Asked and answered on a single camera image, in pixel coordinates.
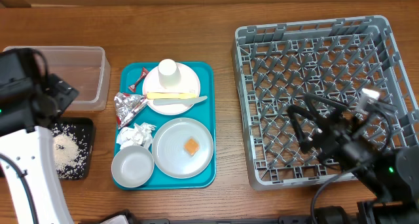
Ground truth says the pink round plate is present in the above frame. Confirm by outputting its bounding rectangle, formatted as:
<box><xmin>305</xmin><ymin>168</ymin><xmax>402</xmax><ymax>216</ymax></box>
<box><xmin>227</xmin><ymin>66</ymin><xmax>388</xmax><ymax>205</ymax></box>
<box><xmin>142</xmin><ymin>62</ymin><xmax>200</xmax><ymax>115</ymax></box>

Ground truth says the grey plastic dishwasher rack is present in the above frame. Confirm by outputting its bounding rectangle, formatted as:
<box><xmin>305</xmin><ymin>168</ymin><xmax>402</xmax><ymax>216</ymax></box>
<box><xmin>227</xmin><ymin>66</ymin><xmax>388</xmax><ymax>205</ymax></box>
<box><xmin>232</xmin><ymin>15</ymin><xmax>418</xmax><ymax>191</ymax></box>

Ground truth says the white rice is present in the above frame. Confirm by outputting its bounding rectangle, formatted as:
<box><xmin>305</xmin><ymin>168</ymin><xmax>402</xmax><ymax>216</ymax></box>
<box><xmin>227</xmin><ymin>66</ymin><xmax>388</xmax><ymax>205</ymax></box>
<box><xmin>52</xmin><ymin>123</ymin><xmax>89</xmax><ymax>180</ymax></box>

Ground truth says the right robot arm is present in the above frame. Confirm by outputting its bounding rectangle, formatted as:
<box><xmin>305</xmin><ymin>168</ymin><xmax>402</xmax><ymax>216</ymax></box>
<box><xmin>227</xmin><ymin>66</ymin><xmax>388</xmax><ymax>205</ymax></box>
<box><xmin>287</xmin><ymin>89</ymin><xmax>418</xmax><ymax>223</ymax></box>

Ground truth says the white small bowl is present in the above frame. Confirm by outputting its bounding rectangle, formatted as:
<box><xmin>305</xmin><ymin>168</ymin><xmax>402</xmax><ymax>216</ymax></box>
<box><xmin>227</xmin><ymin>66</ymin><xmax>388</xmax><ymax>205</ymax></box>
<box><xmin>111</xmin><ymin>145</ymin><xmax>155</xmax><ymax>188</ymax></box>

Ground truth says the red sauce packet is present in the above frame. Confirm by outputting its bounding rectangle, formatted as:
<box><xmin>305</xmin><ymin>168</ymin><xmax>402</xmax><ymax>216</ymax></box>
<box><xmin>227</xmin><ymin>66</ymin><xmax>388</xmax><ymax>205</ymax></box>
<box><xmin>128</xmin><ymin>67</ymin><xmax>149</xmax><ymax>93</ymax></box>

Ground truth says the grey round plate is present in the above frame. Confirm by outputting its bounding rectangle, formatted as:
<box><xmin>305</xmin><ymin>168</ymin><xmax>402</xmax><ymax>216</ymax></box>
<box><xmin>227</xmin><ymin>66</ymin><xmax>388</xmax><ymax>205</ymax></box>
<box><xmin>152</xmin><ymin>118</ymin><xmax>215</xmax><ymax>179</ymax></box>

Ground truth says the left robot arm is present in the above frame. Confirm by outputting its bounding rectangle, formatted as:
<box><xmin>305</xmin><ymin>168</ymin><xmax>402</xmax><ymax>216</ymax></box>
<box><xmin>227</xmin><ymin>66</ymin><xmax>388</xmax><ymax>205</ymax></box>
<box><xmin>1</xmin><ymin>48</ymin><xmax>79</xmax><ymax>223</ymax></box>

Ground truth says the black plastic tray bin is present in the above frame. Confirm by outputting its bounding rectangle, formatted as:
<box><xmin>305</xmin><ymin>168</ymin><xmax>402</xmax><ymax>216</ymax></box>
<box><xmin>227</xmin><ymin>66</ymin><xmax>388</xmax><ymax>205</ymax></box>
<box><xmin>40</xmin><ymin>117</ymin><xmax>96</xmax><ymax>180</ymax></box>

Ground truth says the white paper cup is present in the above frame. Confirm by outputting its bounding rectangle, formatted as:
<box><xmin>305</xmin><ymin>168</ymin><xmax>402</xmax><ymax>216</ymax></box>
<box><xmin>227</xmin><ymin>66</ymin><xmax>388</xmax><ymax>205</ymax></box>
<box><xmin>157</xmin><ymin>59</ymin><xmax>181</xmax><ymax>88</ymax></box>

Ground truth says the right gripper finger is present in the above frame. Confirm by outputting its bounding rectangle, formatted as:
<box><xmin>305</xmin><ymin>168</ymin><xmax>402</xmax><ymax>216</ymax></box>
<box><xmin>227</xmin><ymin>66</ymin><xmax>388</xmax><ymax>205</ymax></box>
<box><xmin>304</xmin><ymin>93</ymin><xmax>348</xmax><ymax>119</ymax></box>
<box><xmin>287</xmin><ymin>105</ymin><xmax>324</xmax><ymax>152</ymax></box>

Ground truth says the light grey plastic knife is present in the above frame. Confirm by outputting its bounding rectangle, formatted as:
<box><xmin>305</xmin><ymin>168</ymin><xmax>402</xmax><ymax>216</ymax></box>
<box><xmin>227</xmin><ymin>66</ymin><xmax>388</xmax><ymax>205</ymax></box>
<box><xmin>153</xmin><ymin>96</ymin><xmax>208</xmax><ymax>105</ymax></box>

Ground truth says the yellow plastic fork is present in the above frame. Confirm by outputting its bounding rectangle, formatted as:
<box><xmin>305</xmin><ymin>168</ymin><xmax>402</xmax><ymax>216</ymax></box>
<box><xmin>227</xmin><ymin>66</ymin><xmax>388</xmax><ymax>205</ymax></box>
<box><xmin>145</xmin><ymin>92</ymin><xmax>197</xmax><ymax>100</ymax></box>

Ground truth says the silver foil wrapper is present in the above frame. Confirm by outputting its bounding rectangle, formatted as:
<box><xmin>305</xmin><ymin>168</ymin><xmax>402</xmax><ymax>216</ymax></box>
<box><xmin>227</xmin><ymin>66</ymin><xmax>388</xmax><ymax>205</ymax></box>
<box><xmin>114</xmin><ymin>92</ymin><xmax>148</xmax><ymax>129</ymax></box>

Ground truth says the orange food cube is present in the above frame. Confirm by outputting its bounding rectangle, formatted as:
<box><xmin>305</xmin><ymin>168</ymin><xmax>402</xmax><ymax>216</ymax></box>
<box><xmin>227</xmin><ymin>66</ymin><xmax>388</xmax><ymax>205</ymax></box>
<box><xmin>184</xmin><ymin>138</ymin><xmax>200</xmax><ymax>156</ymax></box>

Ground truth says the clear plastic bin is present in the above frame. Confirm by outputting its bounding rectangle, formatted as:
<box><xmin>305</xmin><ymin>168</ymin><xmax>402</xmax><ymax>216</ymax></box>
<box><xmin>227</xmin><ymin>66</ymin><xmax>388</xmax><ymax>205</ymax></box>
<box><xmin>1</xmin><ymin>46</ymin><xmax>110</xmax><ymax>117</ymax></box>

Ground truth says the white napkin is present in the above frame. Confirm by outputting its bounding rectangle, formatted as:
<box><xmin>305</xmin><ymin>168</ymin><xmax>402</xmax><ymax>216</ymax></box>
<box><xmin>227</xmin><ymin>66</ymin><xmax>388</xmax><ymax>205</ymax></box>
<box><xmin>116</xmin><ymin>122</ymin><xmax>156</xmax><ymax>149</ymax></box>

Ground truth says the teal plastic tray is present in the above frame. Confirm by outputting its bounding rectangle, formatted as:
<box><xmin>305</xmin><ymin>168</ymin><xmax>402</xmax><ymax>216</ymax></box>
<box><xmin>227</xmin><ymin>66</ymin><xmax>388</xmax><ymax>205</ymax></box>
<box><xmin>131</xmin><ymin>62</ymin><xmax>216</xmax><ymax>191</ymax></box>

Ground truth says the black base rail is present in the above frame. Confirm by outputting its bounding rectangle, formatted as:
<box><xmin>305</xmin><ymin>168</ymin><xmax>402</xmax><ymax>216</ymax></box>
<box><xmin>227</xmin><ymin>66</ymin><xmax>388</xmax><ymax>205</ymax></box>
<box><xmin>78</xmin><ymin>209</ymin><xmax>328</xmax><ymax>224</ymax></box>

